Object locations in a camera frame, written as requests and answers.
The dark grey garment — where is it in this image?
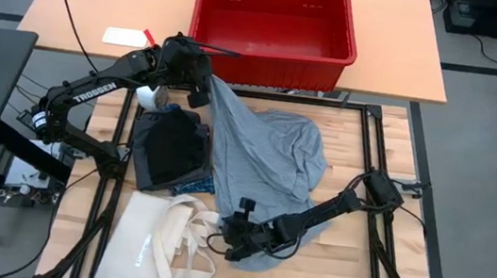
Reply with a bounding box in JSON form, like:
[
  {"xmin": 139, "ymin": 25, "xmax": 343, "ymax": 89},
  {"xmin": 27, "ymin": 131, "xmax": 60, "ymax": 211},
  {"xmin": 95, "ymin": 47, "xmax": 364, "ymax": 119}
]
[{"xmin": 125, "ymin": 102, "xmax": 221, "ymax": 201}]

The blue plaid garment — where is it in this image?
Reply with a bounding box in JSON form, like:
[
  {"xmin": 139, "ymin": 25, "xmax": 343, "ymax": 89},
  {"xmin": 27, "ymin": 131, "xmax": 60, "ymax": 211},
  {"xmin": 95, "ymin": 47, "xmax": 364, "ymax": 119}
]
[{"xmin": 151, "ymin": 102, "xmax": 225, "ymax": 201}]

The red plastic laundry bin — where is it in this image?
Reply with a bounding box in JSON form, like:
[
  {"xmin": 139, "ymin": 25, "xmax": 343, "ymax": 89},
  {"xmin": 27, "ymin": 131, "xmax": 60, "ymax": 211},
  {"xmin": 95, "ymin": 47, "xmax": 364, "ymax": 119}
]
[{"xmin": 183, "ymin": 0, "xmax": 365, "ymax": 100}]

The white spray bottle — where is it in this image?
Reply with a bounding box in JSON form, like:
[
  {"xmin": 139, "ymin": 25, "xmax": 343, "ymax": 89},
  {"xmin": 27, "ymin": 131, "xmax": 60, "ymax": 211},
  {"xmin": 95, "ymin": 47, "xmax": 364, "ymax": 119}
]
[{"xmin": 132, "ymin": 82, "xmax": 172, "ymax": 114}]

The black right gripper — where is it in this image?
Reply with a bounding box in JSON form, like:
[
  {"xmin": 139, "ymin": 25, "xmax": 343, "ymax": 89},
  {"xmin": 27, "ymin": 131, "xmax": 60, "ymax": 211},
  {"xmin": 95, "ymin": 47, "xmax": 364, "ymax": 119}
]
[{"xmin": 216, "ymin": 194, "xmax": 290, "ymax": 269}]

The black computer case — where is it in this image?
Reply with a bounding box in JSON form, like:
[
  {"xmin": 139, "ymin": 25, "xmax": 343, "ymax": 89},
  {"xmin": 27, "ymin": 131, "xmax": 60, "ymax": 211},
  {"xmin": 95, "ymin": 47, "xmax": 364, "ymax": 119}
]
[{"xmin": 439, "ymin": 0, "xmax": 497, "ymax": 41}]

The black garment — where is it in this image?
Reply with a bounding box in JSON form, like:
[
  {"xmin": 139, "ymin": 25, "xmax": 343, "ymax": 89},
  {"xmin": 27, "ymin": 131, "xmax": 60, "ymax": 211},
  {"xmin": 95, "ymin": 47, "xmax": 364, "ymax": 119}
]
[{"xmin": 141, "ymin": 106, "xmax": 213, "ymax": 190}]

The white rectangular pad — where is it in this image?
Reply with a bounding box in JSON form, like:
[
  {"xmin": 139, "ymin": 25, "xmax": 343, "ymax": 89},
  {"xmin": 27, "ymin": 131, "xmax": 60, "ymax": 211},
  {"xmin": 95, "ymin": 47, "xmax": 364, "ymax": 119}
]
[{"xmin": 101, "ymin": 25, "xmax": 152, "ymax": 50}]

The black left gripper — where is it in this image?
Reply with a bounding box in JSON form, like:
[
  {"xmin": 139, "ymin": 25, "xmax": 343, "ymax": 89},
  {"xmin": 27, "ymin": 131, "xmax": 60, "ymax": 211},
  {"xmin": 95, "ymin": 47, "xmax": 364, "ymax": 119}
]
[{"xmin": 152, "ymin": 30, "xmax": 220, "ymax": 111}]

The small light grey cloth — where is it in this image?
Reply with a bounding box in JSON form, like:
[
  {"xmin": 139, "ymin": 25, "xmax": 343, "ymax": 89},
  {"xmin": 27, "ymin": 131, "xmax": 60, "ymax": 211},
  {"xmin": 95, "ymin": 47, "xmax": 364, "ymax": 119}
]
[{"xmin": 188, "ymin": 74, "xmax": 345, "ymax": 278}]

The black aluminium rig frame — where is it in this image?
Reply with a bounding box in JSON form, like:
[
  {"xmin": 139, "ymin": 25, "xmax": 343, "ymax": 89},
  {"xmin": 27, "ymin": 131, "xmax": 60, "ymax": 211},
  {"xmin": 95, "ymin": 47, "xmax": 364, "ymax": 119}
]
[{"xmin": 41, "ymin": 67, "xmax": 464, "ymax": 278}]

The white canvas tote bag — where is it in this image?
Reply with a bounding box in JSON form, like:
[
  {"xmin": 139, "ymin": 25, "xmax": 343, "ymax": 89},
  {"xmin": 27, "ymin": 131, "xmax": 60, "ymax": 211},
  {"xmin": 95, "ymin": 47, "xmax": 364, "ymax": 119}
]
[{"xmin": 92, "ymin": 184, "xmax": 227, "ymax": 278}]

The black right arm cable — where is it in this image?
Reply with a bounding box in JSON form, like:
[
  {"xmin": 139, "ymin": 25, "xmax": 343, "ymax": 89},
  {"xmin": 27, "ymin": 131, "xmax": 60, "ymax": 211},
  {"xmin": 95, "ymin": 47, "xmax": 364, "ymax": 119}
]
[{"xmin": 205, "ymin": 226, "xmax": 305, "ymax": 265}]

